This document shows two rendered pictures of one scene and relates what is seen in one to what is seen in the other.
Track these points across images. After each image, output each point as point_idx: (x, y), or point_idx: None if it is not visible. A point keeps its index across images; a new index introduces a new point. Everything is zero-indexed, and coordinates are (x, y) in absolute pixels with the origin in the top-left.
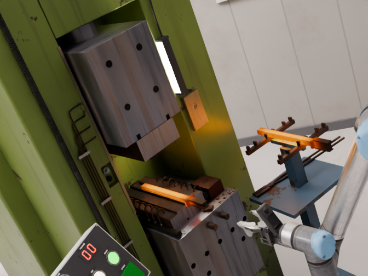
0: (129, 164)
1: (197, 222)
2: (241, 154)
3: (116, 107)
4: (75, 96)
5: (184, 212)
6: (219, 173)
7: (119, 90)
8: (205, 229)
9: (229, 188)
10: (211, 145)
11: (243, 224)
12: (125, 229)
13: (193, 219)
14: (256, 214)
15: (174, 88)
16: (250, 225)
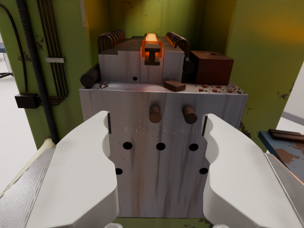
0: (163, 16)
1: (136, 88)
2: (297, 74)
3: None
4: None
5: (132, 61)
6: (244, 74)
7: None
8: (142, 110)
9: (238, 87)
10: (262, 21)
11: (77, 133)
12: (62, 39)
13: (140, 84)
14: (213, 147)
15: None
16: (61, 178)
